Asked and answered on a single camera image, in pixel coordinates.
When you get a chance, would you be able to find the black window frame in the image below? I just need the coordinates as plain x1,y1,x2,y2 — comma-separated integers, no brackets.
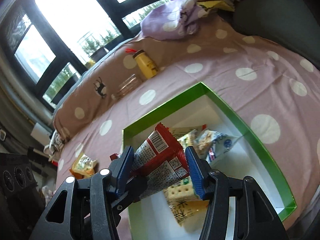
1,0,168,111

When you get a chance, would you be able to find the green yellow biscuit packet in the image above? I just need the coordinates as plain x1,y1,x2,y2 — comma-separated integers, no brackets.
169,124,207,150

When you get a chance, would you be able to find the green white cardboard box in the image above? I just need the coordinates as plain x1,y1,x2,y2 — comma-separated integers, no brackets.
121,81,297,240

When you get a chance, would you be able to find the yellow rice cracker packet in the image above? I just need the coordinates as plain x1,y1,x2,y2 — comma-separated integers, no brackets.
163,177,209,227

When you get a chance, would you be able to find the red milk tea snack packet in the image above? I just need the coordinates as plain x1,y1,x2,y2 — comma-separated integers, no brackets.
109,123,189,199

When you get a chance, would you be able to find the clear plastic bottle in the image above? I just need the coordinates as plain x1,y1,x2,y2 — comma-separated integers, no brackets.
111,74,142,101

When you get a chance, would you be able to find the striped cloth pile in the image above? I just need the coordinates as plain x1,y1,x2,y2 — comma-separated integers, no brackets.
43,131,65,162

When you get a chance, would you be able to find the blue white peanut snack bag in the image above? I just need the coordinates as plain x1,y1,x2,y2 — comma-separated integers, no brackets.
196,129,242,164

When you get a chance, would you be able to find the pale yellow chips packet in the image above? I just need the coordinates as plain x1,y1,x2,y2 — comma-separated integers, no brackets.
69,153,98,179

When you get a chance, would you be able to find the dark grey sofa cushion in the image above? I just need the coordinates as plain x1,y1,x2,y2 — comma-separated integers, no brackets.
219,0,319,68

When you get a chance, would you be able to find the yellow bear bottle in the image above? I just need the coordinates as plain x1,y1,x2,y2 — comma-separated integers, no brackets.
125,48,159,79

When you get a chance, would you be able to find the pink polka dot bedsheet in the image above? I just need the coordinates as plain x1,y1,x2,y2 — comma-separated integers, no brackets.
54,15,319,228

